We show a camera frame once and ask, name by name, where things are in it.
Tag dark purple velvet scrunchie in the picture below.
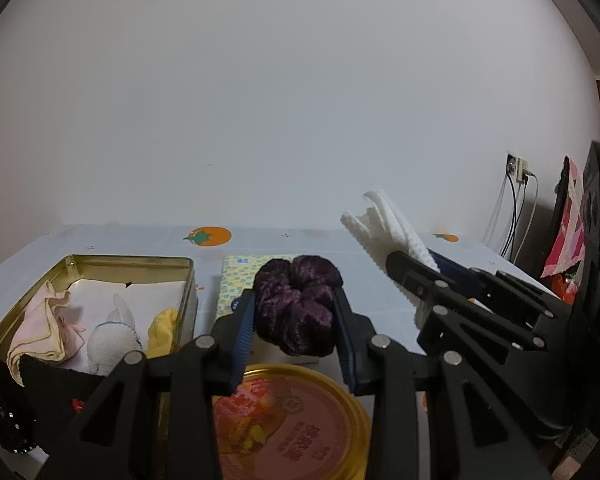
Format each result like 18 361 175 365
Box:
252 255 343 358

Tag yellow cloth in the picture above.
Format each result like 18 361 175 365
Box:
145 308 178 359

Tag white waffle towel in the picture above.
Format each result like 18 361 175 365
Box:
339 188 441 328

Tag white knit glove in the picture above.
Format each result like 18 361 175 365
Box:
86 294 143 376

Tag pink towel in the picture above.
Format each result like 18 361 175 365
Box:
6 281 85 387

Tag black beaded hair band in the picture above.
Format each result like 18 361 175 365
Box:
0 356 46 456

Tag black fuzzy cloth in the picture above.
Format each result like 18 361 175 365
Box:
19 356 105 408

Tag yellow dotted tissue pack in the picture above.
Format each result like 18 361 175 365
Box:
215 255 294 318

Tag tomato print tablecloth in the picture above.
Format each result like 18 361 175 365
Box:
0 223 562 480

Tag red plastic bag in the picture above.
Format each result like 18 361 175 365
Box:
550 274 578 306

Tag pink patterned cloth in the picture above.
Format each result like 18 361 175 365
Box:
541 156 585 278

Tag round gold pink lid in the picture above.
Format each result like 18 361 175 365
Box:
213 364 370 480

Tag gold metal tin box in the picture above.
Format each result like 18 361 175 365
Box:
0 255 197 361

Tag hanging power cables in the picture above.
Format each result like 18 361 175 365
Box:
482 173 541 264

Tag wall power outlet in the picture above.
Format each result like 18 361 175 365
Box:
506 154 532 183

